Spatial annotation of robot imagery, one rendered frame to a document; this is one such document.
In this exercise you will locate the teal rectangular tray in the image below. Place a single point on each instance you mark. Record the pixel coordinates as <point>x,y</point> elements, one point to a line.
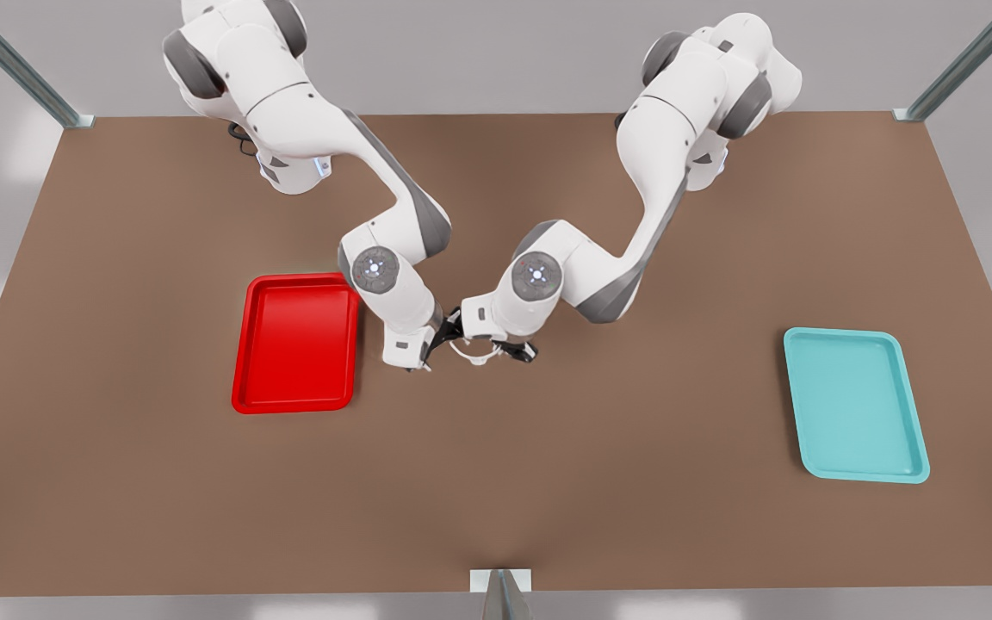
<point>856,405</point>

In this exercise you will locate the red rectangular tray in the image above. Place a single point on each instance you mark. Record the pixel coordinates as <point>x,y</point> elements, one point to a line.
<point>296,344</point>

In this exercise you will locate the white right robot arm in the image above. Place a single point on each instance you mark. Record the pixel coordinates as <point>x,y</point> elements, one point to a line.
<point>289,112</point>

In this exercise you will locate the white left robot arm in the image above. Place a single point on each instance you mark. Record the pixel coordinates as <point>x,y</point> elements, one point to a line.
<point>677,112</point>

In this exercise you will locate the silver frame post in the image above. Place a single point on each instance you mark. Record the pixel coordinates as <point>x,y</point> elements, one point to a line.
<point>503,594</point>
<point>965,60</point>
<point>14,65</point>

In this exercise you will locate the white drainage pipe clamp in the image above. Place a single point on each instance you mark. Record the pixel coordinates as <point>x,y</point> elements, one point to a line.
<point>470,353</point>

